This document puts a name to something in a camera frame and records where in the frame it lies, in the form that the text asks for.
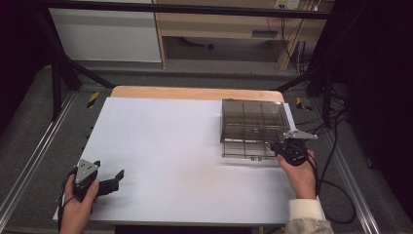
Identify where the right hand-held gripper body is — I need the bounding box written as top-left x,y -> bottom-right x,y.
276,129 -> 319,167

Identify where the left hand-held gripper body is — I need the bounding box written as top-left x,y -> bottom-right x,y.
72,158 -> 100,200

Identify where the smoky transparent drawer box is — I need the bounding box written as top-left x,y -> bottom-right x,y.
220,98 -> 292,144

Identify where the person's right hand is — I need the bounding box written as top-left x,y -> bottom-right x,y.
277,149 -> 319,200

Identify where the person's left hand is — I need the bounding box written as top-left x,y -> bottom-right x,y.
59,175 -> 100,226

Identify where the yellow black tape marker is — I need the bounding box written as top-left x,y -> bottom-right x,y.
295,97 -> 314,112
86,91 -> 100,109

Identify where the black metal stand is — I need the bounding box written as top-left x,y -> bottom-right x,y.
274,55 -> 337,129
32,9 -> 117,122

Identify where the white table sheet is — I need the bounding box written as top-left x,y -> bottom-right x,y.
53,97 -> 327,227

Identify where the dark curtain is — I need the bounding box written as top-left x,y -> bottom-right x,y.
0,0 -> 55,135
330,0 -> 413,222

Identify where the white cabinet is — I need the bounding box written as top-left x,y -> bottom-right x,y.
49,0 -> 163,63

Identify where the light wooden desk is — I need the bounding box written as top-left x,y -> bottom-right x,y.
152,0 -> 335,72

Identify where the white power strip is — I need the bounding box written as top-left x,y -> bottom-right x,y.
275,0 -> 301,11

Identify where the black metal crossbar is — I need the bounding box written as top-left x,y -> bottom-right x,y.
42,0 -> 339,20

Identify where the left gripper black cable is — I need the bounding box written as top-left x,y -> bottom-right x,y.
56,167 -> 79,230

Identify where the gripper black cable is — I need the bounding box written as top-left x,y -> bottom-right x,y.
56,167 -> 79,230
305,110 -> 357,225

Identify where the black floor cable bundle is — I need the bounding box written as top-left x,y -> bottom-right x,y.
293,91 -> 349,144

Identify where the aluminium floor rail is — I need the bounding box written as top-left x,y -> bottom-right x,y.
324,130 -> 382,234
0,92 -> 78,225

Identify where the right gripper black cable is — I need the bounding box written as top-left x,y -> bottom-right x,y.
305,110 -> 357,225

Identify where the black desk cable bundle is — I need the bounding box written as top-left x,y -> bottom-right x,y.
266,14 -> 311,75

